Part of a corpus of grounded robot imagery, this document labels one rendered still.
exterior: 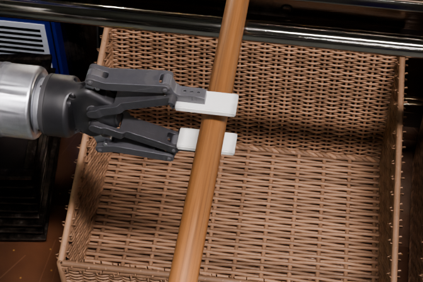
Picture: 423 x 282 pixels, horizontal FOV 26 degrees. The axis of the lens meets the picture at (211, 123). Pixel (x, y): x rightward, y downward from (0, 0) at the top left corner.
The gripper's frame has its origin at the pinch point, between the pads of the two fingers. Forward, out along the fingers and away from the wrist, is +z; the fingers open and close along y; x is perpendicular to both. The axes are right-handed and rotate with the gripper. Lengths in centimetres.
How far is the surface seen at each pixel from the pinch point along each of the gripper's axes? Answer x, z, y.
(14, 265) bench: -12, -38, 61
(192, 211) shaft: 13.6, 0.0, -1.4
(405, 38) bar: -19.3, 22.6, 1.7
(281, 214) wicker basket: -29, 9, 60
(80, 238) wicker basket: -15, -26, 53
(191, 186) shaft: 10.1, -0.8, -1.0
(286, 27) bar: -19.1, 7.1, 1.7
